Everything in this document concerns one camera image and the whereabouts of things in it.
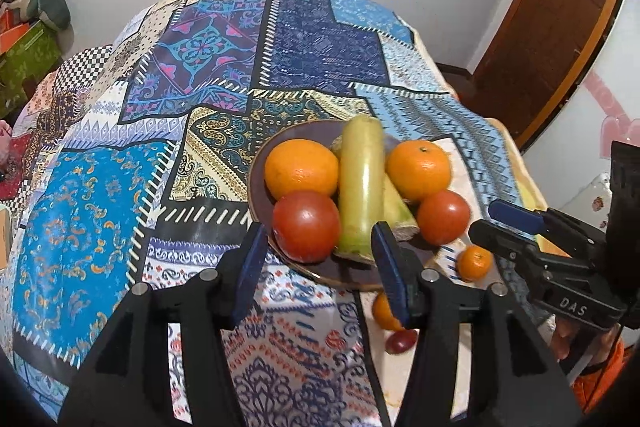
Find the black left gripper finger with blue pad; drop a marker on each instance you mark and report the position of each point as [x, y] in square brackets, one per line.
[124, 380]

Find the green cardboard box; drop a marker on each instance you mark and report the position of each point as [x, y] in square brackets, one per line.
[25, 64]

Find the dark grape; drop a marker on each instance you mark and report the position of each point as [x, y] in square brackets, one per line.
[401, 341]

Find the small mandarin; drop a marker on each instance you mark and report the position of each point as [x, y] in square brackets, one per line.
[383, 315]
[474, 263]

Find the patchwork blue bedspread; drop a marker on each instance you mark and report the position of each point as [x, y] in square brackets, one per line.
[139, 153]

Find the dark purple plate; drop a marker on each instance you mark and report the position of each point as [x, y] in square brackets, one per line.
[336, 270]

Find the white wardrobe sliding door hearts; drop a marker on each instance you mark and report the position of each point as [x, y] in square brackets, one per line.
[604, 108]

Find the red tomato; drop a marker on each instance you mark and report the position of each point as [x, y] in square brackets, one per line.
[306, 226]
[443, 217]

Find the wooden door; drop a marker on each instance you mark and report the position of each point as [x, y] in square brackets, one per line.
[538, 56]

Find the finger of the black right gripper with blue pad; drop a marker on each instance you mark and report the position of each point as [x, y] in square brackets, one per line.
[514, 379]

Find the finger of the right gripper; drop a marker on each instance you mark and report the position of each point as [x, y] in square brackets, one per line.
[523, 252]
[540, 219]

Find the large orange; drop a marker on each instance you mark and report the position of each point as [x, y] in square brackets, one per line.
[301, 165]
[418, 168]

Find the pink plush rabbit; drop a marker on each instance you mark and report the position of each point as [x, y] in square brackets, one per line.
[5, 142]

